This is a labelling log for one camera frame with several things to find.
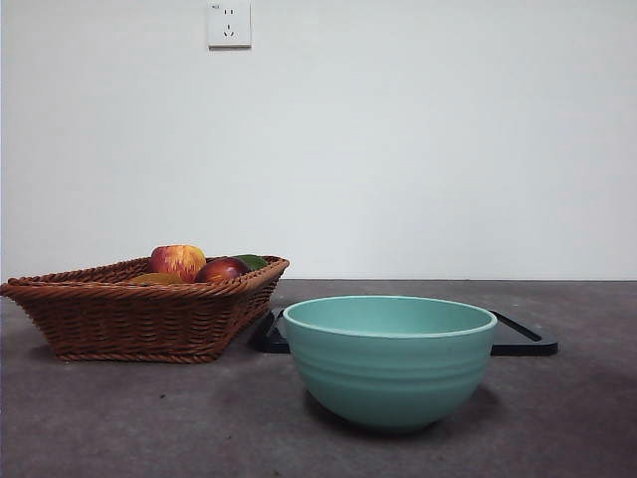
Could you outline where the black rectangular tray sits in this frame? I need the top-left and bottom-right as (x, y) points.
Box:
(248, 307), (559, 358)

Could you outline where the brown wicker basket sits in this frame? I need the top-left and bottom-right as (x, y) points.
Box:
(0, 254), (291, 363)

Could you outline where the red yellow apple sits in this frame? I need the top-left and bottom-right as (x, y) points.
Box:
(150, 243), (207, 284)

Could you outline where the yellow brown fruit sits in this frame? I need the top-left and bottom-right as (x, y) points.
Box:
(129, 271), (185, 286)

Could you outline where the white wall socket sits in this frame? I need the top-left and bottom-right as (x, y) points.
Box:
(207, 1), (253, 50)

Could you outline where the teal ceramic bowl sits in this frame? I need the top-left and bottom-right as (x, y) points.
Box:
(282, 294), (499, 433)

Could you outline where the green fruit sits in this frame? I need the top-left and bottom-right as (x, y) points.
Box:
(232, 254), (270, 273)

